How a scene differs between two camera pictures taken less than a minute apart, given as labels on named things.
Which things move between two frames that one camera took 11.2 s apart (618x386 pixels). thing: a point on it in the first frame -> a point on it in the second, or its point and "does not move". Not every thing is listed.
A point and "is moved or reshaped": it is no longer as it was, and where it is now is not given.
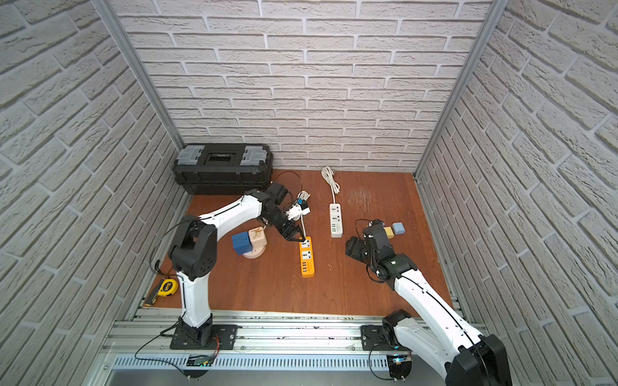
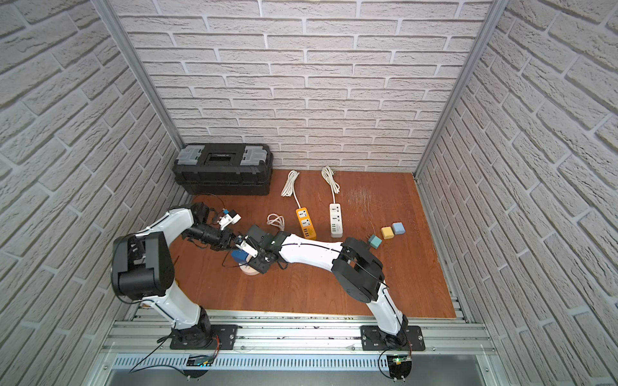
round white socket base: [259, 245] is moved or reshaped
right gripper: [354, 247] -> [258, 264]
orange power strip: [306, 257] is moved or reshaped
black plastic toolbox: [224, 169] does not move
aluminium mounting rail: [269, 340] does not move
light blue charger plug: [398, 227] does not move
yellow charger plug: [389, 232] does not move
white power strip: [335, 220] does not move
